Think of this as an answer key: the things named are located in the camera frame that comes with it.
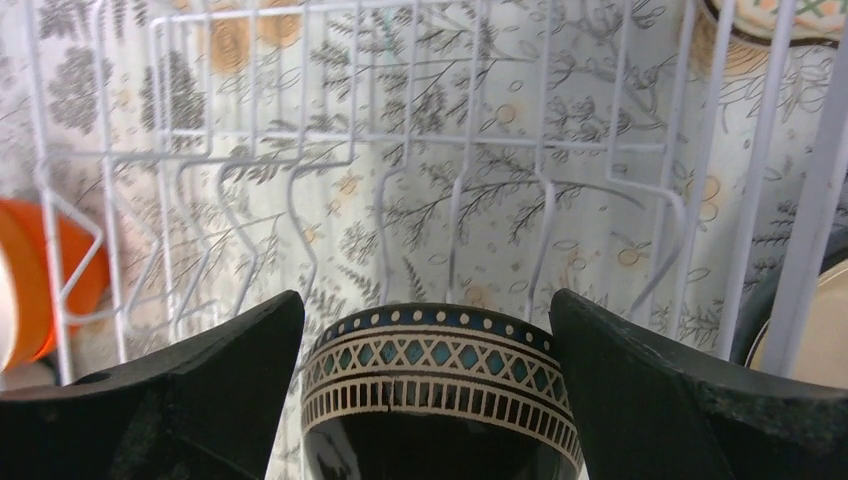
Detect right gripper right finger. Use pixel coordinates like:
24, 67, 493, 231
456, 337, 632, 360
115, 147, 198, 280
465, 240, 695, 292
549, 289, 847, 479

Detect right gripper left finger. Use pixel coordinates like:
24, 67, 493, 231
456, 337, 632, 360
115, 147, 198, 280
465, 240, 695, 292
1, 291, 305, 479

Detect blue glazed bowl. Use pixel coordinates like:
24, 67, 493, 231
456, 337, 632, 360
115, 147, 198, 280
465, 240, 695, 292
728, 225, 848, 391

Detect orange bowl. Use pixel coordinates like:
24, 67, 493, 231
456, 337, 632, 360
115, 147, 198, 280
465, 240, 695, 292
1, 197, 110, 371

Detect black bowl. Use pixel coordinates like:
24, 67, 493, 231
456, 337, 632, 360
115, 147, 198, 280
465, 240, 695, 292
301, 303, 583, 479

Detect small white floral bowl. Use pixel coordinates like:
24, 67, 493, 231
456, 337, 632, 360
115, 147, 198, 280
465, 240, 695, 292
730, 0, 847, 49

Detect white wire dish rack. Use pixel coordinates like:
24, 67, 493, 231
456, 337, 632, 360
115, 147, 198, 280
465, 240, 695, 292
1, 1, 847, 384

